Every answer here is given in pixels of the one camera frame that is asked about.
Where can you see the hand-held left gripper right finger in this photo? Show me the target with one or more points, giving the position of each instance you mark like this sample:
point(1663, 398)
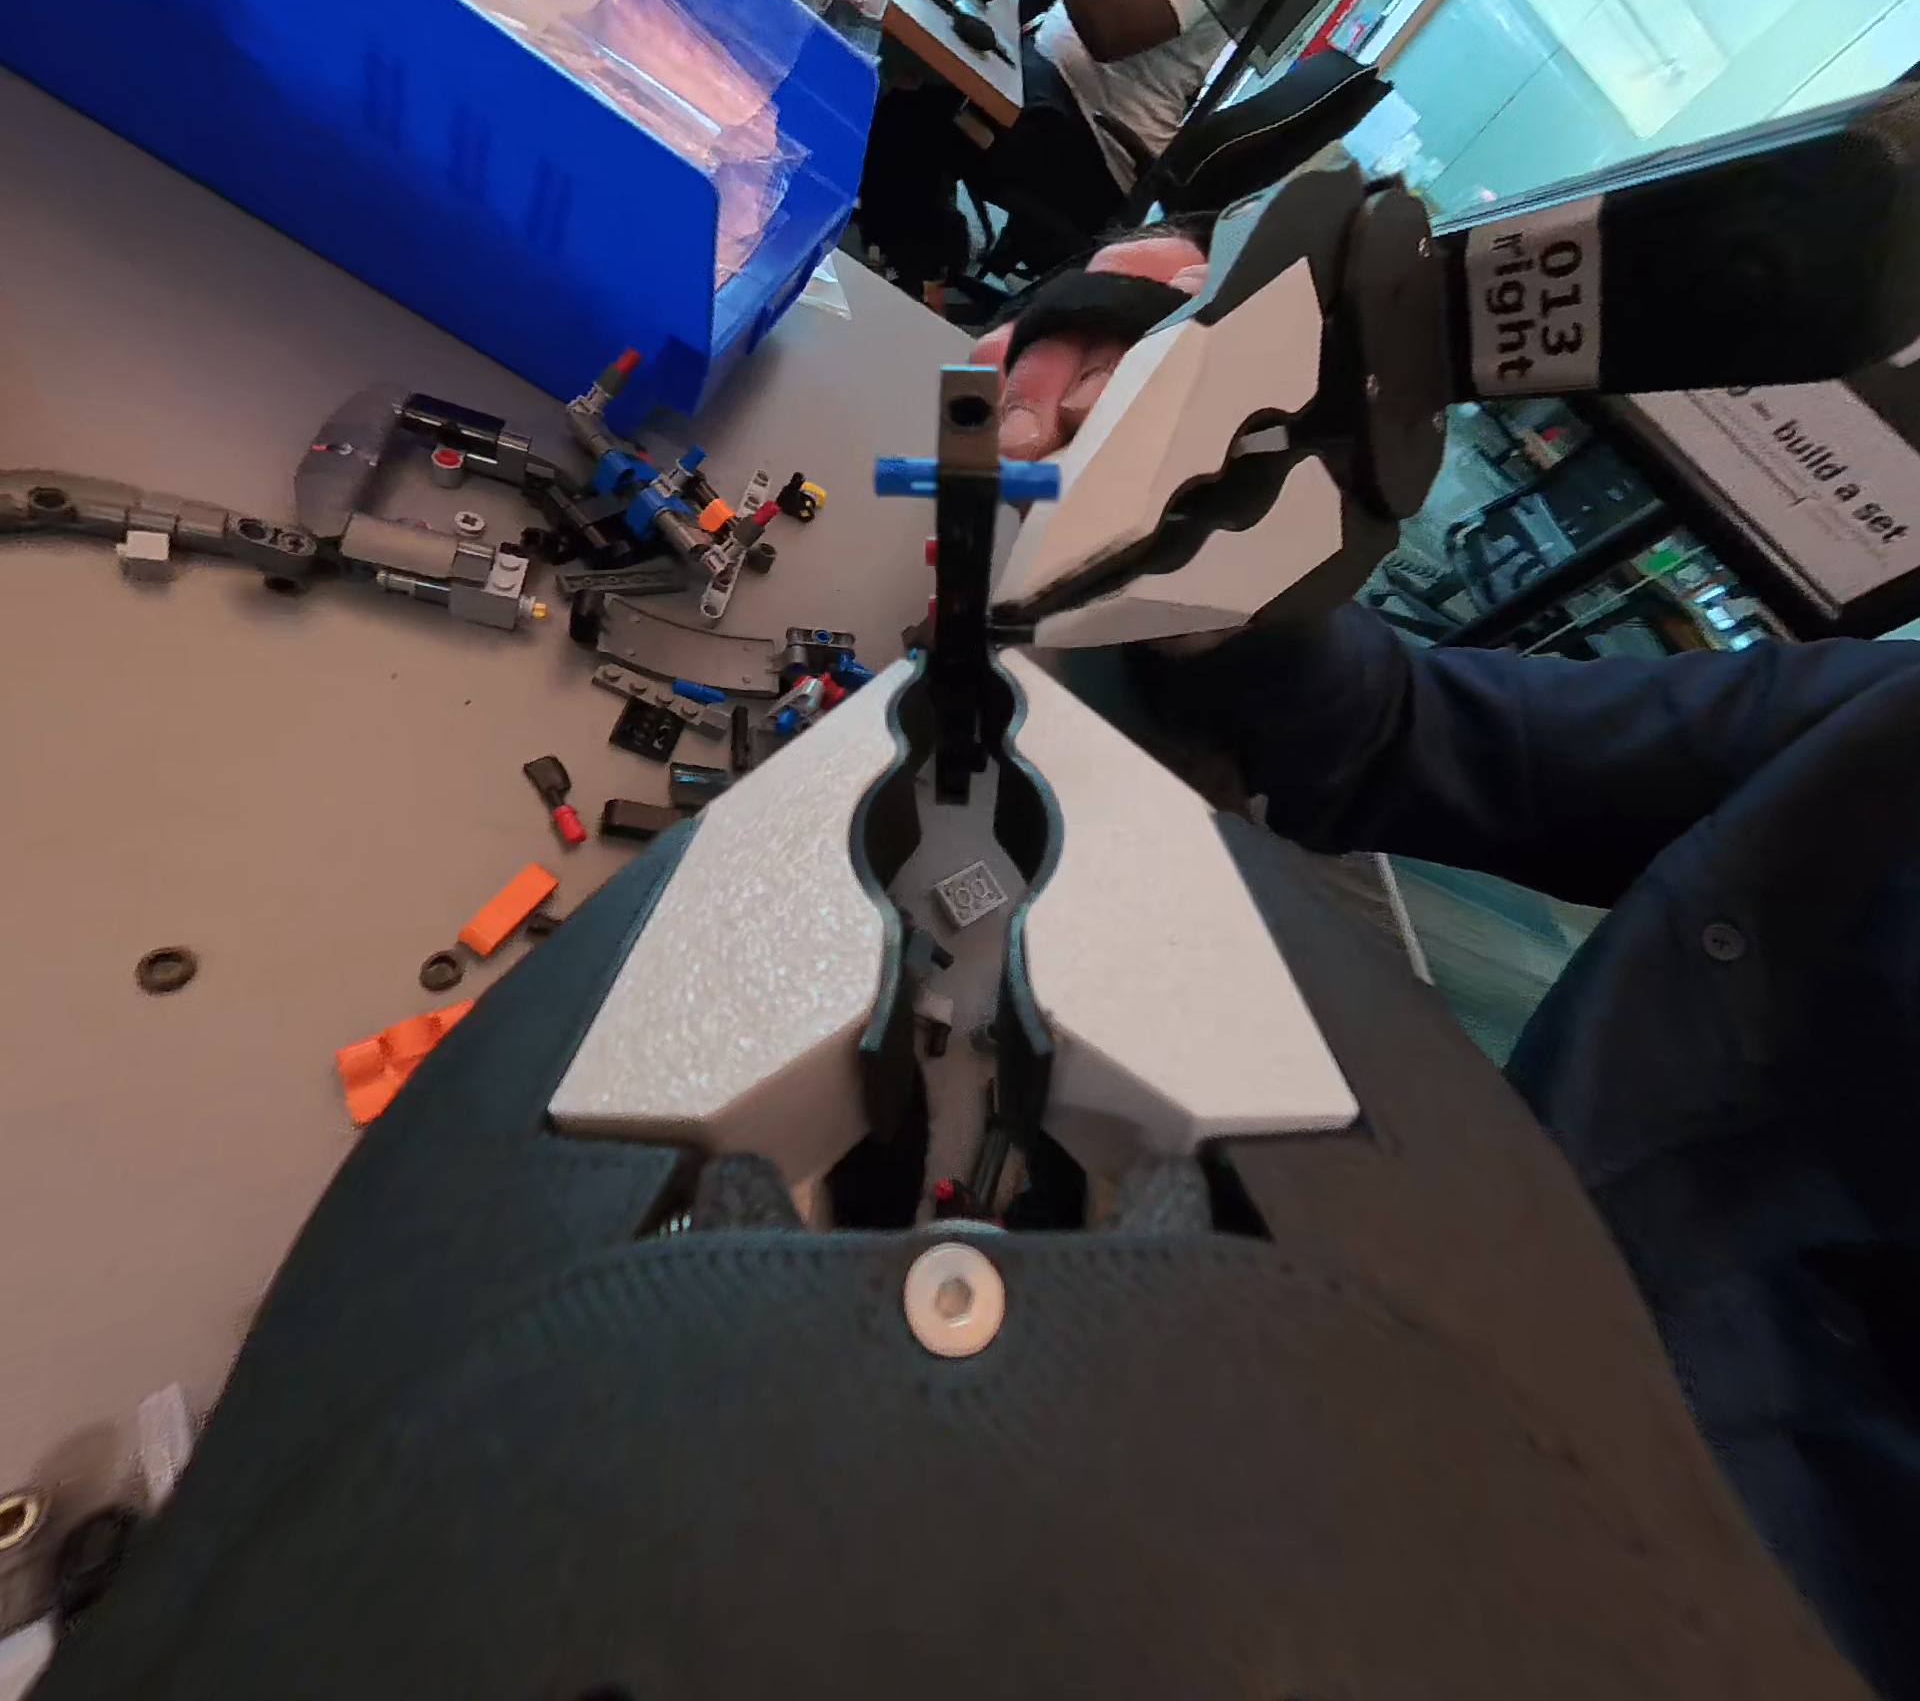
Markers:
point(1184, 979)

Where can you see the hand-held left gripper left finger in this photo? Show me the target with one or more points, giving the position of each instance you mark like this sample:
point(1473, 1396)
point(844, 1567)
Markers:
point(718, 979)

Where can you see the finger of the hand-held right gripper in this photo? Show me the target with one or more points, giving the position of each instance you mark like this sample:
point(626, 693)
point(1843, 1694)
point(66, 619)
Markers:
point(1214, 575)
point(1184, 396)

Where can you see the black lego frame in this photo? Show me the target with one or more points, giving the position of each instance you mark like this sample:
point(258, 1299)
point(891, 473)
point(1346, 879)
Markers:
point(961, 590)

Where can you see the blue lego pin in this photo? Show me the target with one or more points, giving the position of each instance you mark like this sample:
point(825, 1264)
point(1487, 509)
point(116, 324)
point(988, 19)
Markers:
point(900, 476)

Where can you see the lego car chassis assembly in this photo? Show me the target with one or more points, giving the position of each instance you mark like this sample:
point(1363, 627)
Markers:
point(18, 1520)

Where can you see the person's right forearm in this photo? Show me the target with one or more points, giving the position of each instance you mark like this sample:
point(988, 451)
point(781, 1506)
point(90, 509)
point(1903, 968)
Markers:
point(1500, 742)

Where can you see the orange lego bar piece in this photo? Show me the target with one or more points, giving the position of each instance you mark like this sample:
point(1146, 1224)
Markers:
point(505, 908)

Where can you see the scattered loose lego pieces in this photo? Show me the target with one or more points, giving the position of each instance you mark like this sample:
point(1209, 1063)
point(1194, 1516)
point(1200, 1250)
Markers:
point(659, 635)

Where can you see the person's right hand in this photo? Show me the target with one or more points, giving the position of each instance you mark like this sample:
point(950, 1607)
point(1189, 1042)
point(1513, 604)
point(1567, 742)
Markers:
point(1050, 396)

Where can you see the framed marker poster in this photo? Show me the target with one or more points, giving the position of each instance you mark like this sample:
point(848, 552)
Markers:
point(1769, 487)

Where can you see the person's torso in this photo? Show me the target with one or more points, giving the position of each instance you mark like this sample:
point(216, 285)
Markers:
point(1769, 1131)

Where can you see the empty clear plastic bags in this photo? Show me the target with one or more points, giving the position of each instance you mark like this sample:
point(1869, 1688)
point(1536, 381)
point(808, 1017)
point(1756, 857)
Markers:
point(673, 37)

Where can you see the blue bin holding plastic bags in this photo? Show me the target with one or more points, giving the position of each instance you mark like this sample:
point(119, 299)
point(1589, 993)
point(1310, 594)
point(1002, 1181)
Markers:
point(299, 79)

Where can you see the orange lego bracket piece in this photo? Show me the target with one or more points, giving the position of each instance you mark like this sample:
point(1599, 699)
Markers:
point(390, 1063)

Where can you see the grey lego cylinder bracket assembly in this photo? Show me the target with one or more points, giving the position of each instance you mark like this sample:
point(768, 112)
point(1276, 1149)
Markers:
point(398, 538)

